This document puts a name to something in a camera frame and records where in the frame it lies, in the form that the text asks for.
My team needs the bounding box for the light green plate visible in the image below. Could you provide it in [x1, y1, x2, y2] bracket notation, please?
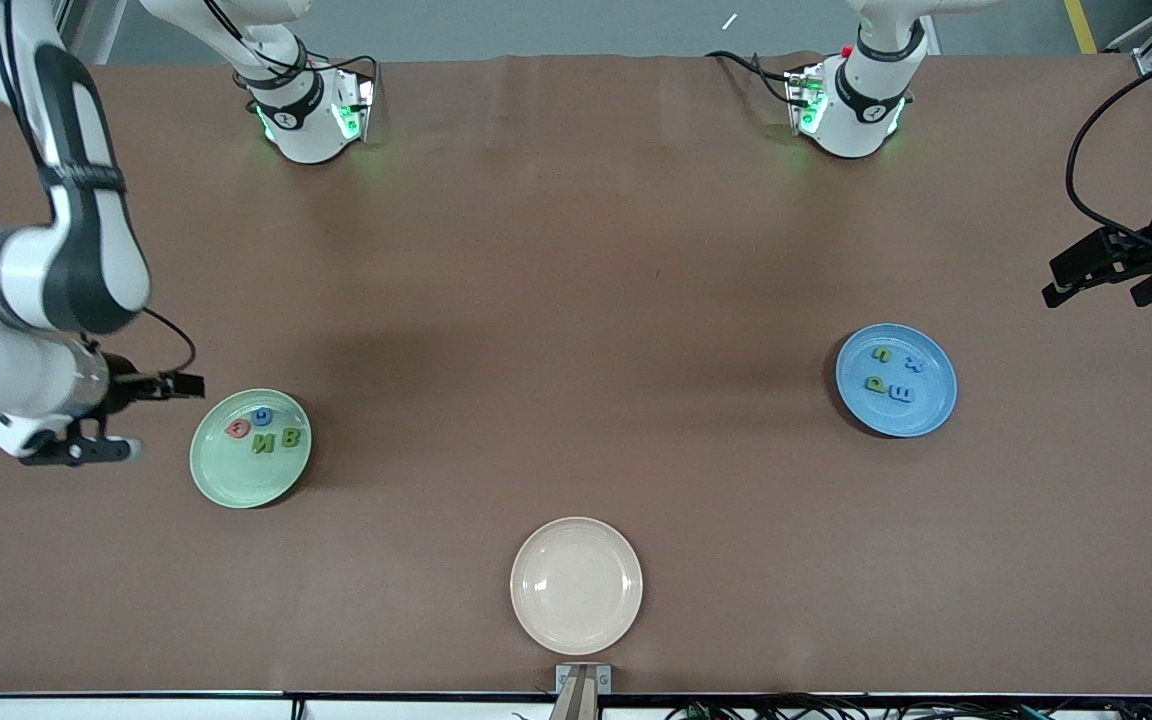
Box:
[189, 388, 313, 510]

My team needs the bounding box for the blue plate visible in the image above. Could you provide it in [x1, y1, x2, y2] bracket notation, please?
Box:
[834, 322, 959, 439]

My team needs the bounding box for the beige plate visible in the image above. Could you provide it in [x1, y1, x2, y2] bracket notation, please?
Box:
[509, 516, 644, 657]

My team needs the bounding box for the brown table mat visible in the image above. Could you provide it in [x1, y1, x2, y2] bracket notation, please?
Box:
[0, 52, 1152, 696]

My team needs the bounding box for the black right arm base cable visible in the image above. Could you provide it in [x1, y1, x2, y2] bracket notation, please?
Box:
[311, 50, 382, 113]

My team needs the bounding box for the black arm base cable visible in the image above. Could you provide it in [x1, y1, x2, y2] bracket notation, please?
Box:
[311, 50, 382, 113]
[704, 48, 799, 109]

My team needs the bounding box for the black left arm base cable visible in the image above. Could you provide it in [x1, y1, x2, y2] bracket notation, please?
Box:
[704, 48, 799, 109]

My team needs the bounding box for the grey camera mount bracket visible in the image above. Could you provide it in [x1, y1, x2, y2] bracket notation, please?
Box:
[555, 663, 613, 720]

